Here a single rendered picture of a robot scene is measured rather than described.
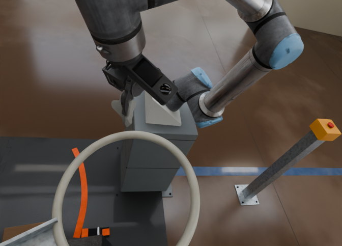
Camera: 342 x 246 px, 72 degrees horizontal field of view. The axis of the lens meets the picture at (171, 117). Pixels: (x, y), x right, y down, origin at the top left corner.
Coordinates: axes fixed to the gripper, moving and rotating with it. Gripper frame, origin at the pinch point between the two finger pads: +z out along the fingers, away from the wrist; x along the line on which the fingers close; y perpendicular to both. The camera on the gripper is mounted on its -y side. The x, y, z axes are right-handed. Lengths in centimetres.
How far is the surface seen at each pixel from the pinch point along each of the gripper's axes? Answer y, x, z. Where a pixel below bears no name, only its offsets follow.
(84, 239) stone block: 18, 48, 77
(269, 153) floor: -45, -113, 212
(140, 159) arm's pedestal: 30, -4, 99
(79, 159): 21.0, 20.5, 27.0
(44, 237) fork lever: 12, 45, 28
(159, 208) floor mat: 11, 11, 154
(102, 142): 18.7, 10.8, 27.1
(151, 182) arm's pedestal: 25, 0, 137
